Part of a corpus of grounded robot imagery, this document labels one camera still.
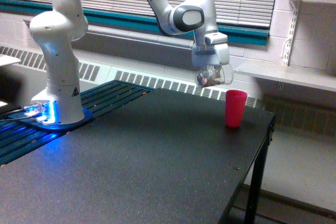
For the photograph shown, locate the teal slatted aluminium rail bed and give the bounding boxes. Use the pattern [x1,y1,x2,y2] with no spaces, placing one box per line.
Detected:
[1,81,153,166]

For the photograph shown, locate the pink plastic cup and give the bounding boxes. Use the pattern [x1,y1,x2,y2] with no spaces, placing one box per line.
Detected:
[225,90,247,128]

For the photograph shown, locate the white baseboard heater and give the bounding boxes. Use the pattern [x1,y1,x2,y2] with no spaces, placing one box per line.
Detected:
[0,32,263,109]

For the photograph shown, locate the white lower wall shelf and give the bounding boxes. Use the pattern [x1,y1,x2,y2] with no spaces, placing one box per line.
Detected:
[234,61,335,92]

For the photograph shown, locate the black cables at base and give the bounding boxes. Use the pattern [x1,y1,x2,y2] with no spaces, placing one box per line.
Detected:
[0,106,35,122]

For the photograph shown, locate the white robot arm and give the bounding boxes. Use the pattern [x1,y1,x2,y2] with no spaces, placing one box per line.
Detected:
[26,0,233,126]

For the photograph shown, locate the white object at left edge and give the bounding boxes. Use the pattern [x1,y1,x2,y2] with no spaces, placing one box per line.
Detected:
[0,54,21,67]

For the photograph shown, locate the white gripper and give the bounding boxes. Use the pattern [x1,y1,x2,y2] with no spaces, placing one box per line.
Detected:
[192,33,229,79]

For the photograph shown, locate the white shelf bracket rail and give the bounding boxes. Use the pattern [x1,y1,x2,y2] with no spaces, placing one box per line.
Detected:
[281,0,300,66]

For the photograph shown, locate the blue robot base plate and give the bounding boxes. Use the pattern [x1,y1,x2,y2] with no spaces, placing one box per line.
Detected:
[8,109,93,132]

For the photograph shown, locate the clear plastic cup with candies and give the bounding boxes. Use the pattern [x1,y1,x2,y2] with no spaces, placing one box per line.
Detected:
[195,64,234,88]

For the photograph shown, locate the black table leg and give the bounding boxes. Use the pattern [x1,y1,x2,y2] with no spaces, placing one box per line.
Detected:
[244,115,276,223]

